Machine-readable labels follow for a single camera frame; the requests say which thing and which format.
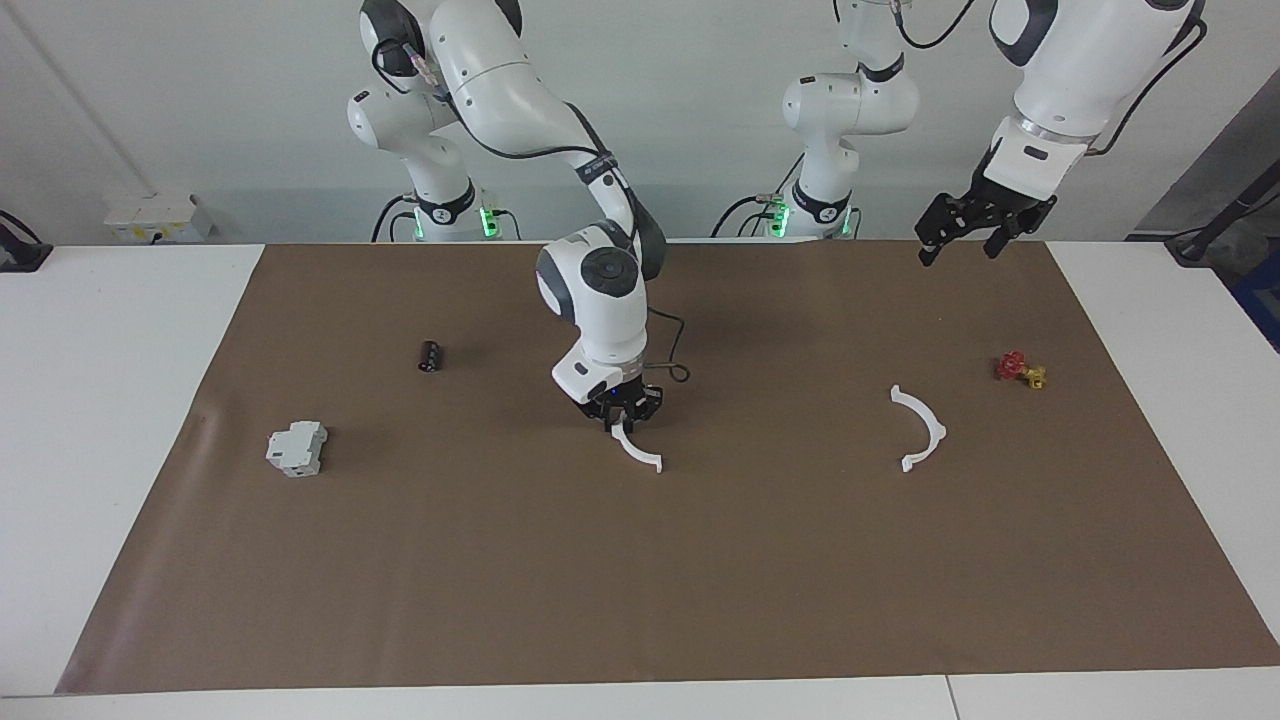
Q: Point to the red and yellow valve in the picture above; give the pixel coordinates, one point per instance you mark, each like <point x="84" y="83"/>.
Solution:
<point x="1018" y="368"/>

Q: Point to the black stand base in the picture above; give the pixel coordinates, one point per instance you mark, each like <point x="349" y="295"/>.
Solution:
<point x="1215" y="232"/>

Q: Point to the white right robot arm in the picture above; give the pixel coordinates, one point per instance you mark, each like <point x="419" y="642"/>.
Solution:
<point x="500" y="80"/>

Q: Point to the white wall socket box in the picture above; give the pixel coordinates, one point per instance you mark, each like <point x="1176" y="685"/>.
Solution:
<point x="155" y="218"/>

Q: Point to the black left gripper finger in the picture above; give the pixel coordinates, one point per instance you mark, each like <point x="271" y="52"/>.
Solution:
<point x="1012" y="231"/>
<point x="943" y="220"/>

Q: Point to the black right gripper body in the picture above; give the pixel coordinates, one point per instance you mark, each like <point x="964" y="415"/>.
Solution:
<point x="625" y="395"/>

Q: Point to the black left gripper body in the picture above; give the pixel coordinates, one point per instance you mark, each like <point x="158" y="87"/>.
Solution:
<point x="1008" y="205"/>

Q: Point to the black cylindrical capacitor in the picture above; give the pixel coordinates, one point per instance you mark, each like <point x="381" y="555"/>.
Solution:
<point x="431" y="355"/>

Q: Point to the blue box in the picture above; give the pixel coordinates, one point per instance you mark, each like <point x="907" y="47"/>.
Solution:
<point x="1262" y="310"/>

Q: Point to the black table clamp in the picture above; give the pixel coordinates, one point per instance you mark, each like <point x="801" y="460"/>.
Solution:
<point x="20" y="250"/>

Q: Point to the white circuit breaker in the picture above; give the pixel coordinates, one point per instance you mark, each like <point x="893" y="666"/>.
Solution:
<point x="297" y="448"/>

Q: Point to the brown paper mat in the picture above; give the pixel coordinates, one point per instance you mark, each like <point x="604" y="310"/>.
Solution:
<point x="640" y="560"/>

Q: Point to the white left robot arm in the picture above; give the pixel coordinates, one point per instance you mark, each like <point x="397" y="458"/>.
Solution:
<point x="1075" y="60"/>

